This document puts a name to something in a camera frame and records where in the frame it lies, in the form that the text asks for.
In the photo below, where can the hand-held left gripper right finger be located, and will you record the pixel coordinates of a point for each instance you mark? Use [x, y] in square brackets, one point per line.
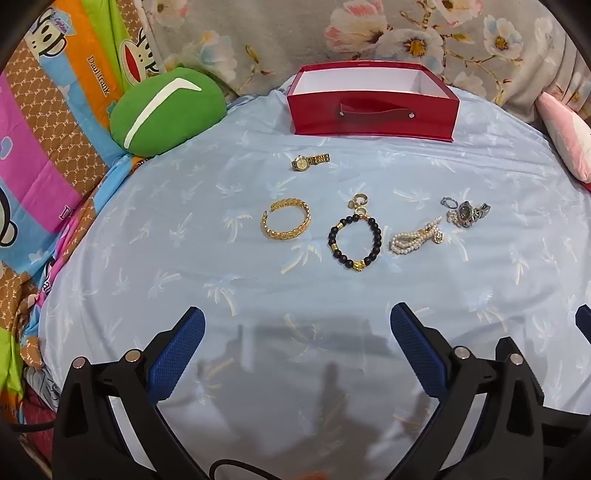
[418, 356]

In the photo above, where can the gold cuff bangle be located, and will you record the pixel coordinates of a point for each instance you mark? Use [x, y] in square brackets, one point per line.
[282, 233]

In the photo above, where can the cartoon monkey printed blanket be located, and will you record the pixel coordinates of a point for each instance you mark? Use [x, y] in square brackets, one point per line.
[37, 152]

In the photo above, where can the red box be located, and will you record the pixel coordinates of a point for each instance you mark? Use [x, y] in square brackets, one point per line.
[369, 122]

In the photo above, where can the green pillow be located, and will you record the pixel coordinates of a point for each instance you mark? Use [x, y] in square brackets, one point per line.
[184, 115]

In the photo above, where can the silver wristwatch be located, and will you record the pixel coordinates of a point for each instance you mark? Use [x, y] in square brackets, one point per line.
[464, 213]

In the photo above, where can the pink pillow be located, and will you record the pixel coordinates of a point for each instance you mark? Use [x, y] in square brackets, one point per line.
[568, 134]

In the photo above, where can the gold wristwatch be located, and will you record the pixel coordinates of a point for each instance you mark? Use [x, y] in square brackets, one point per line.
[301, 162]

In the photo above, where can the light blue palm-print bedsheet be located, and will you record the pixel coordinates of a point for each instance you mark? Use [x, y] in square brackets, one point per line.
[184, 258]

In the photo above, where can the grey floral blanket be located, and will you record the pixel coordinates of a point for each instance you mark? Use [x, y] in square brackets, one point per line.
[277, 41]

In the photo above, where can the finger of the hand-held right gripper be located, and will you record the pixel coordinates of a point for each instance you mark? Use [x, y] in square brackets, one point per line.
[584, 325]

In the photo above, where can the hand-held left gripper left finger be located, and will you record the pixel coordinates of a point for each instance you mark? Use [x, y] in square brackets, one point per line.
[179, 356]

